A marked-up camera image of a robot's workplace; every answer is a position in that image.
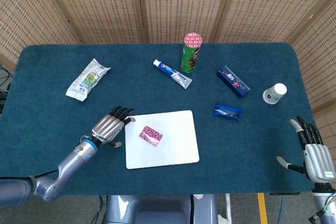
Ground blue snack bar wrapper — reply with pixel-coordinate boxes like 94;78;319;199
213;102;244;123

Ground yellow floor tape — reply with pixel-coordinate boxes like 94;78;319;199
257;193;268;224

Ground blue white toothpaste tube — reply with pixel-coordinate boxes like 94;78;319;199
153;59;193;90

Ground blue felt table mat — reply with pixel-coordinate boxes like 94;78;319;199
0;41;316;196

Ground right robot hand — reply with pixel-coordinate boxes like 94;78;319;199
276;116;336;184

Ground dark blue long box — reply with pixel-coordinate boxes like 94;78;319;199
216;65;251;99

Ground black cables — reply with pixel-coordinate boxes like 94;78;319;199
0;64;14;114

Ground green chips can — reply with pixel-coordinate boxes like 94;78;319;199
180;33;204;73

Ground woven bamboo folding screen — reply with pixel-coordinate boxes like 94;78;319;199
0;0;336;156

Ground white snack bag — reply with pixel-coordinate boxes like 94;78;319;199
65;58;111;102

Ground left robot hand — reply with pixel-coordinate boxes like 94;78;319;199
91;106;137;148

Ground white rectangular board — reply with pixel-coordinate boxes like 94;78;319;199
124;110;200;170

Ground pink glitter square packet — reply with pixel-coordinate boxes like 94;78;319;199
139;125;163;147

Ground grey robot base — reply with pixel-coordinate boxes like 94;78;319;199
104;194;219;224

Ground white paper cup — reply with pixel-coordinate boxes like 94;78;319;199
262;82;288;105

